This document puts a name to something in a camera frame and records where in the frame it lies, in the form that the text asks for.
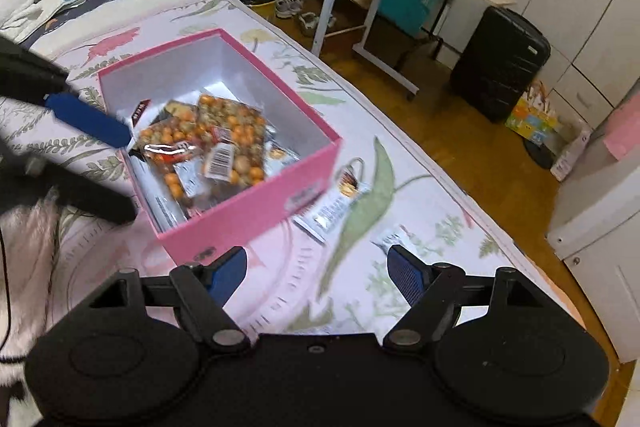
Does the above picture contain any white snack bar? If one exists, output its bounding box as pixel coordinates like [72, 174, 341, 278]
[371, 225, 416, 256]
[292, 157, 370, 245]

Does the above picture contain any mixed nuts snack bag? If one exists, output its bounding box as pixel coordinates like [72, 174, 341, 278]
[130, 92, 267, 210]

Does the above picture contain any pink storage box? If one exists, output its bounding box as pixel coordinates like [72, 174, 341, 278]
[99, 29, 341, 263]

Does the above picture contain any white snack bar by box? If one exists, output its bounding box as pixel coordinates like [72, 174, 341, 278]
[292, 157, 370, 245]

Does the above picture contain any colourful gift box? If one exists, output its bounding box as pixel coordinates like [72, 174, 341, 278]
[506, 79, 558, 145]

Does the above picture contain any pink gift bag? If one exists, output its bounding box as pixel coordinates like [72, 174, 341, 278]
[604, 94, 640, 160]

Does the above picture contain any black suitcase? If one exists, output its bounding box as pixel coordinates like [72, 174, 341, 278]
[447, 6, 551, 124]

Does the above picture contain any teal tote bag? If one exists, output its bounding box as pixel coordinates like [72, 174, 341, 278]
[378, 0, 437, 37]

